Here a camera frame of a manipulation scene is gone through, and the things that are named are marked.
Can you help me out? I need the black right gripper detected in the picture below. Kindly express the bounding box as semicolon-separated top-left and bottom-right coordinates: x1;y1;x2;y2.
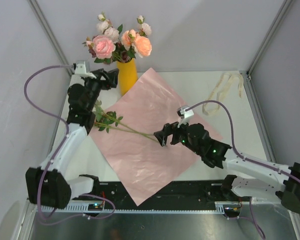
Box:
153;117;202;156

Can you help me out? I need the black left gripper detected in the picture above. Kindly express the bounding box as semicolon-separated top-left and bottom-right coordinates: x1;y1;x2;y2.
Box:
82;69;119;112

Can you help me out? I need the large pink rose stem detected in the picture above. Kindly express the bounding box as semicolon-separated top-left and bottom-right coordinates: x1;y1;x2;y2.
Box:
82;35;116;65

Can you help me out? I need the purple pink wrapping paper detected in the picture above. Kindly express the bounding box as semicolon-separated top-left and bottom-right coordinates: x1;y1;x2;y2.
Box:
88;67;225;207

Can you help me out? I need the peach rose stem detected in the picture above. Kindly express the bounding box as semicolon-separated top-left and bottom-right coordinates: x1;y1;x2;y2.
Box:
121;29;152;58

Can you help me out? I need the pink artificial flower bunch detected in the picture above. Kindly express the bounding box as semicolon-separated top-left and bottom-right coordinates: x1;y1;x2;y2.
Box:
92;100;156;142

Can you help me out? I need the light pink rose stem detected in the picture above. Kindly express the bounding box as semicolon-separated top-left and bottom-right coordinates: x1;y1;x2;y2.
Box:
96;12;123;43

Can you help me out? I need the pale pink rose stem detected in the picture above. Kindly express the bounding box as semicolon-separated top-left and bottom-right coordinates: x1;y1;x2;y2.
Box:
136;15;152;38

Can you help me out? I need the cream ribbon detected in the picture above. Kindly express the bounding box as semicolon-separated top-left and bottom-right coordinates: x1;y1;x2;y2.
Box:
206;72;244;103

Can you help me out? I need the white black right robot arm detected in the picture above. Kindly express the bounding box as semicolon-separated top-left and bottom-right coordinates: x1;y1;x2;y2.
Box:
153;122;300;214

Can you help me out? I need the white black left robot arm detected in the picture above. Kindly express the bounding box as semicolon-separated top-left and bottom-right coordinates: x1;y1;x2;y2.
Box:
25;68;119;209

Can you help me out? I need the yellow cylindrical vase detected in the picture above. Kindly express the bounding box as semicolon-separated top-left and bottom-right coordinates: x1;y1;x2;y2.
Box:
116;58;138;96

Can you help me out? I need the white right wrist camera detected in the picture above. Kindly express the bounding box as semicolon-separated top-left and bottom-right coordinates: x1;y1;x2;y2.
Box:
177;105;194;128

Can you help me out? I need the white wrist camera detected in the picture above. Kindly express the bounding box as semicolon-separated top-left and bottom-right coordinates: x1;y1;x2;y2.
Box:
177;105;194;128
73;60;97;79

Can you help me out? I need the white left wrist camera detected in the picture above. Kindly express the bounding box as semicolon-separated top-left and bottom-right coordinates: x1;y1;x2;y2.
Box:
73;60;97;79

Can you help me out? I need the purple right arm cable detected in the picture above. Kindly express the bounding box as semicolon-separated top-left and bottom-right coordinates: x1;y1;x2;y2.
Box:
187;99;300;238

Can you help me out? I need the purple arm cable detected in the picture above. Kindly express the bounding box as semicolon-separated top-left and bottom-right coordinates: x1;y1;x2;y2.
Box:
187;99;300;238
23;64;117;227

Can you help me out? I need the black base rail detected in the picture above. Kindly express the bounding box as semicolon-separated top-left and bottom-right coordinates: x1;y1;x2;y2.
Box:
72;179;243;212

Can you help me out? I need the white slotted cable duct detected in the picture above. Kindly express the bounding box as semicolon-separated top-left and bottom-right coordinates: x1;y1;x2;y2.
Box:
64;201;243;215

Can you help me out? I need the aluminium frame post left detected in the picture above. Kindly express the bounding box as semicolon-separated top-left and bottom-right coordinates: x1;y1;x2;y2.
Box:
27;0;69;65

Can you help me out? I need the aluminium frame post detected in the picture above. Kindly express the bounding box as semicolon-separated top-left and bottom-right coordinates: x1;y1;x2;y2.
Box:
246;0;296;76
27;0;69;65

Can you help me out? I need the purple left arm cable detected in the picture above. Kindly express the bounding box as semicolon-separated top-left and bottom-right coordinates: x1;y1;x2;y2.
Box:
23;64;117;227

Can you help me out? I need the aluminium frame post right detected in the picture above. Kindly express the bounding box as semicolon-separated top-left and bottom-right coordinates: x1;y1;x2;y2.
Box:
246;0;296;76

